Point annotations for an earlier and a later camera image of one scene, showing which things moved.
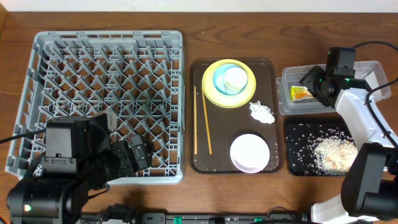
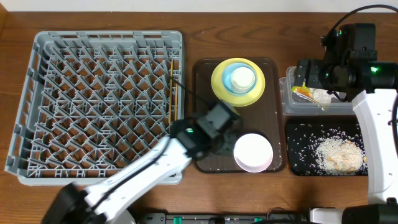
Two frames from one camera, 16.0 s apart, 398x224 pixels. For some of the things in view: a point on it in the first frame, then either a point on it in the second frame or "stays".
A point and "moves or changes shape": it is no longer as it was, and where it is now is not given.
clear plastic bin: [293, 96] stays
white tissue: [261, 112] moves or changes shape
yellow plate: [224, 100] to [236, 99]
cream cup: [235, 79] stays
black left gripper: [137, 154] to [227, 144]
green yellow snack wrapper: [300, 93] moves or changes shape
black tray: [318, 146] stays
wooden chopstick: [207, 122] moves or changes shape
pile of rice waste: [334, 154] stays
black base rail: [123, 214] stays
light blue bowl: [218, 80] to [227, 77]
